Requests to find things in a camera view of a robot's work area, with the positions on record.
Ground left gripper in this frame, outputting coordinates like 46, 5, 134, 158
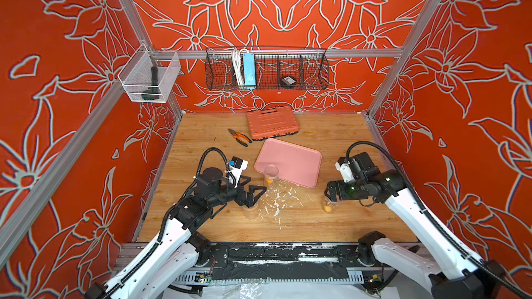
208, 174, 266, 210

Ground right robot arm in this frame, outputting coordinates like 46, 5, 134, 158
324, 152, 528, 298

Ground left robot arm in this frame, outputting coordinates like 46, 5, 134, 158
84, 167, 267, 298

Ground clear cookie jar front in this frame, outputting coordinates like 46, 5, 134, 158
242, 203, 260, 220

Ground pink plastic tray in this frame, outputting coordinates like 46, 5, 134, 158
254, 138, 322, 189

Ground orange tool case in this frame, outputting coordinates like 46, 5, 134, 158
247, 106, 300, 141

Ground small black box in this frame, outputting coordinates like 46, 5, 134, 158
279, 76, 297, 89

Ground light blue box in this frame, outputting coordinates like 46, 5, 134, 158
242, 52, 256, 90

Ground dark green brush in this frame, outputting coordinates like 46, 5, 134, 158
141, 66, 160, 100

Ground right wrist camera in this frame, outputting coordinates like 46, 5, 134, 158
335, 157, 355, 183

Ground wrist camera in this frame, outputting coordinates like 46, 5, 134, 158
229, 156, 249, 185
335, 157, 355, 183

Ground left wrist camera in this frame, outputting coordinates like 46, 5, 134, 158
229, 156, 249, 185

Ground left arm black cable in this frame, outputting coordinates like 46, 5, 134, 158
196, 147, 230, 184

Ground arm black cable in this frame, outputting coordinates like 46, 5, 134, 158
196, 147, 230, 184
346, 140, 532, 299

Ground orange handled pliers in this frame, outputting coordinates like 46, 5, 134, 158
228, 129, 253, 148

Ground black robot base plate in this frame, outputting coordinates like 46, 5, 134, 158
175, 242, 393, 286

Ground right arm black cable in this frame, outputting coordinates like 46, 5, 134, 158
346, 140, 532, 299

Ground black wire wall basket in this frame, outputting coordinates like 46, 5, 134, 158
205, 47, 330, 91

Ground white coiled cable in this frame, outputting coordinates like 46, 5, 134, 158
231, 49, 245, 87

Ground clear acrylic wall box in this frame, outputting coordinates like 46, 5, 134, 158
118, 44, 181, 103

